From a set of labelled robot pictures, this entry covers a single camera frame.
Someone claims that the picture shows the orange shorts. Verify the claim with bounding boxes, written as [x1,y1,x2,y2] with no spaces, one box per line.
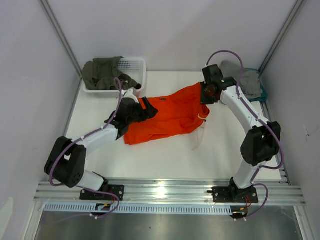
[123,82,210,146]

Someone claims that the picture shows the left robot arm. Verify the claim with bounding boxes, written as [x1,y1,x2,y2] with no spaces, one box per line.
[44,97,159,200]

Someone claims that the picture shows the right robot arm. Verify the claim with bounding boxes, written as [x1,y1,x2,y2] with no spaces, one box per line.
[200,64,281,203]

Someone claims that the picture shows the grey folded shorts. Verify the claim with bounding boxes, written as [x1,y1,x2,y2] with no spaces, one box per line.
[219,60,263,100]

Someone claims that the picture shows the teal folded shorts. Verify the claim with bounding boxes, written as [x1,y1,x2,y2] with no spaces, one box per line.
[241,68,268,102]

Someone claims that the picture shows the olive green shorts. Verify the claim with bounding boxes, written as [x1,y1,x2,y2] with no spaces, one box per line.
[82,56,142,91]

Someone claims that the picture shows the white plastic basket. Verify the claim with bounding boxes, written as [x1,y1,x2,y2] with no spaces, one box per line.
[82,57,147,98]

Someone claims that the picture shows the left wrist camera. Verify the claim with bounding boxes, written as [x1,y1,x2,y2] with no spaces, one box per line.
[122,88,140,104]

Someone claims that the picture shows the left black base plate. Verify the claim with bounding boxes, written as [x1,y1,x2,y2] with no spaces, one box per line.
[79,184,125,201]

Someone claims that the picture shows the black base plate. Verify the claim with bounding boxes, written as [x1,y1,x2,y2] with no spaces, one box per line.
[79,184,125,201]
[206,186,259,204]

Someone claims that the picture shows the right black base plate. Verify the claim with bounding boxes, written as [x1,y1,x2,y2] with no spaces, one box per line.
[206,186,259,204]

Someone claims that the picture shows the slotted cable duct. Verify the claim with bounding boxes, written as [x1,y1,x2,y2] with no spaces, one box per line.
[43,202,232,216]

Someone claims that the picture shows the aluminium mounting rail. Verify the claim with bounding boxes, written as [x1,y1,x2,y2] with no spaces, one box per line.
[33,178,306,206]

